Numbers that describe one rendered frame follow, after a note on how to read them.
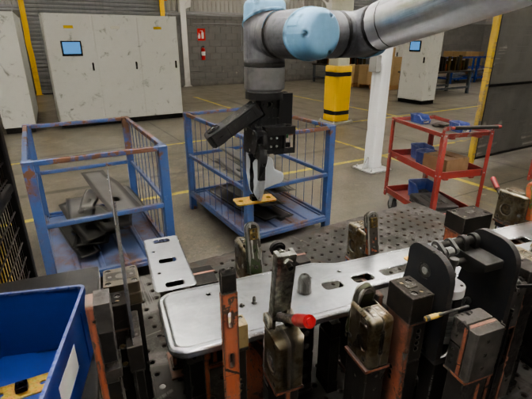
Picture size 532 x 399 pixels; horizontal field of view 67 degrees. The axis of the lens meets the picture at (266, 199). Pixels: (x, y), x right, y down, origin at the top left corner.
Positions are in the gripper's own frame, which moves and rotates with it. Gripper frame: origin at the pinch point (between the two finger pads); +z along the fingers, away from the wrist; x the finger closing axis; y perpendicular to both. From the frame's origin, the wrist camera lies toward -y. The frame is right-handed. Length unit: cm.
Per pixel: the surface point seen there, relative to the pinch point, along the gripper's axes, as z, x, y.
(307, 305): 26.5, -5.3, 10.7
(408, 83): 71, 808, 731
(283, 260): 6.0, -17.4, -1.0
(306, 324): 12.7, -26.3, -1.0
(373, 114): 53, 341, 280
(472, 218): 23, 12, 79
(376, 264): 26.3, 3.9, 36.0
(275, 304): 15.8, -15.9, -1.9
